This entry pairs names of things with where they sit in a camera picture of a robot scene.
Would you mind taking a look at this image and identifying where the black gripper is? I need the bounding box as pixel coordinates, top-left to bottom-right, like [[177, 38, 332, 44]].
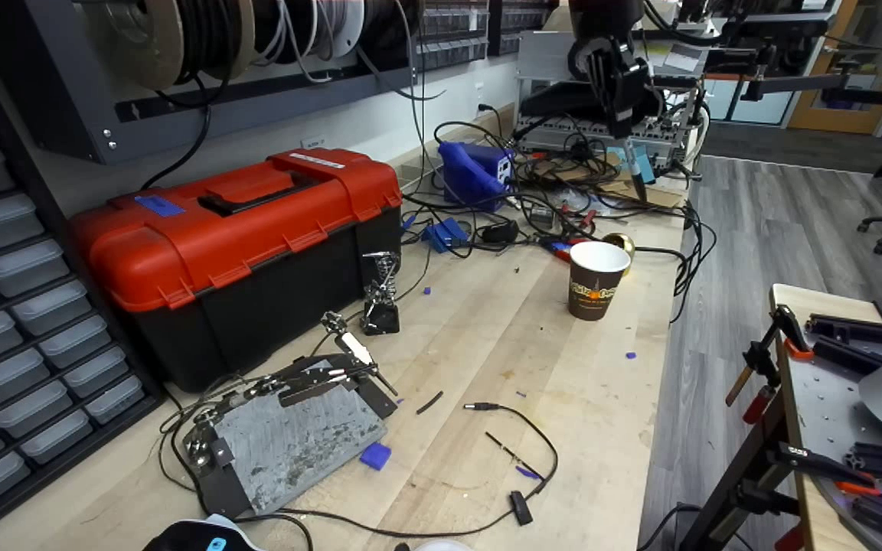
[[581, 34, 665, 141]]

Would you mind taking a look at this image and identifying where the paper cup white inside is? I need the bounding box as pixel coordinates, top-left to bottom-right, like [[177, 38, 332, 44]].
[[567, 239, 633, 325]]

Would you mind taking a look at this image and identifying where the gold brass sponge holder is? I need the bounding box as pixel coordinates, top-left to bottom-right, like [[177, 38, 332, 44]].
[[605, 228, 641, 259]]

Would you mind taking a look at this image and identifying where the blue soldering station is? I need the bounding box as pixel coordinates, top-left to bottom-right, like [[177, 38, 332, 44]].
[[432, 137, 517, 214]]

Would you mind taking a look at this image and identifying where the black power adapter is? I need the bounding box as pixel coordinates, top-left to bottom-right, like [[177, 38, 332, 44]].
[[477, 217, 524, 253]]

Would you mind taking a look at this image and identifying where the blue plastic box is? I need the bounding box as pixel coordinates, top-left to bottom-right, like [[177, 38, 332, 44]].
[[424, 214, 471, 257]]

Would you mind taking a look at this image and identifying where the wooden door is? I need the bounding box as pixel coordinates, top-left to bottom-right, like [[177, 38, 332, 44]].
[[785, 0, 882, 137]]

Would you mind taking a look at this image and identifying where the black bar clamp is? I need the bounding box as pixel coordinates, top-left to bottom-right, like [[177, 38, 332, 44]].
[[722, 303, 817, 410]]

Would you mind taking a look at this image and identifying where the small metal vise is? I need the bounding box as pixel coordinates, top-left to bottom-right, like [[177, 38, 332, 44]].
[[357, 248, 405, 339]]

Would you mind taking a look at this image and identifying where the short black stick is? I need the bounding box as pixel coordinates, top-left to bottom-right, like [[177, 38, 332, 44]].
[[415, 390, 446, 420]]

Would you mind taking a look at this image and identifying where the silver hand tool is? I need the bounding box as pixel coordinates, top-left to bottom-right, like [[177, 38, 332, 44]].
[[319, 310, 383, 377]]

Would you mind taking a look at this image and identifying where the wooden side table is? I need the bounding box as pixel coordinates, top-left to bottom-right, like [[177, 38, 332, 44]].
[[679, 281, 882, 551]]

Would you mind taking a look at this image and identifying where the red black toolbox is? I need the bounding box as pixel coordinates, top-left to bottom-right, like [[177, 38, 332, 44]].
[[68, 148, 408, 395]]

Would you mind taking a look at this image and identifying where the blue plastic block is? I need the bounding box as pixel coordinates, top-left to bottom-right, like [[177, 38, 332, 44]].
[[360, 437, 399, 473]]

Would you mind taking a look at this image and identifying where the black white device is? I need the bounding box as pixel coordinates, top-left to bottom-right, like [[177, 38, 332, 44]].
[[142, 510, 261, 551]]

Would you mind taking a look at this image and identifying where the grey drawer cabinet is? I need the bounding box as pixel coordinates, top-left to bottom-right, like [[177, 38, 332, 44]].
[[0, 58, 169, 544]]

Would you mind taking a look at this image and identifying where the wire spool rack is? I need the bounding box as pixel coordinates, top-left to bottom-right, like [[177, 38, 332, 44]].
[[0, 0, 559, 166]]

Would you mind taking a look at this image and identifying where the black cable with plug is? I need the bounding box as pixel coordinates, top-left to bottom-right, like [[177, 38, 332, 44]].
[[276, 398, 564, 544]]

